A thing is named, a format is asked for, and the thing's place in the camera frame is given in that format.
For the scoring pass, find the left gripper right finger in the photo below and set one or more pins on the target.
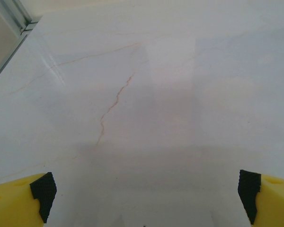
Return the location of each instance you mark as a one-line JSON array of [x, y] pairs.
[[272, 203]]

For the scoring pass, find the left aluminium floor rail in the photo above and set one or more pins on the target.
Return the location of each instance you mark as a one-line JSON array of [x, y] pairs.
[[13, 52]]

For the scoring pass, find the left aluminium corner post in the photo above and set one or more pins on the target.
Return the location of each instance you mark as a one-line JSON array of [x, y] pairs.
[[23, 9]]

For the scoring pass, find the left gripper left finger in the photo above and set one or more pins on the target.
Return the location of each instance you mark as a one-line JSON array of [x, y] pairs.
[[16, 203]]

